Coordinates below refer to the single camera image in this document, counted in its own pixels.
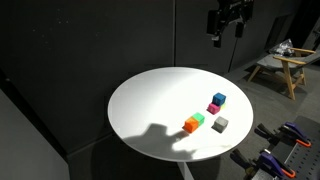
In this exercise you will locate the blue orange clamps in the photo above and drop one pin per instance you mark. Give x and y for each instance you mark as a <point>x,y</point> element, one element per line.
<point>306,160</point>

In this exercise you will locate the green block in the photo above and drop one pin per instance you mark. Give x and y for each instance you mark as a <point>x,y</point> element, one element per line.
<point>199,117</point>

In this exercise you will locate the white table pedestal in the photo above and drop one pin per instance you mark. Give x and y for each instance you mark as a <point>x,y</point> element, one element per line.
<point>185,171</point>

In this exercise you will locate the blue block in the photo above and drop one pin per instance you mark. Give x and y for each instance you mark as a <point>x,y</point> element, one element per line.
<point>219,98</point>

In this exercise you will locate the crumpled clear plastic bag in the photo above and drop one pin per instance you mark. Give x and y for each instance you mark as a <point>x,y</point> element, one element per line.
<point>282,48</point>

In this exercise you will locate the gray block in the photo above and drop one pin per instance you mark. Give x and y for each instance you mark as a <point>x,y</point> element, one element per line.
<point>220,124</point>

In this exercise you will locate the pink block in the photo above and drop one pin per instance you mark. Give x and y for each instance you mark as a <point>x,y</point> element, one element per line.
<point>213,108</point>

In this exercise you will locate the orange block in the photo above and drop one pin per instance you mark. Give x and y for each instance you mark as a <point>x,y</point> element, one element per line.
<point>190,125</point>

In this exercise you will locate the purple spring clamp orange tips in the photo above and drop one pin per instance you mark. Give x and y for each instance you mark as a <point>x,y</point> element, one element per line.
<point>270,163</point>
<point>295,130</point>

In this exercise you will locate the yellow-green block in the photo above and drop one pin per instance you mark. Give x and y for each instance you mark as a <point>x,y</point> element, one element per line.
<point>223,106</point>

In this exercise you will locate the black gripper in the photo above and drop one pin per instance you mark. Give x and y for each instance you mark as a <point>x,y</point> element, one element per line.
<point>235,10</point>

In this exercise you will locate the wooden armchair gray cushion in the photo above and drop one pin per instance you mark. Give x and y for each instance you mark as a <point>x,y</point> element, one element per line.
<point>293,76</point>

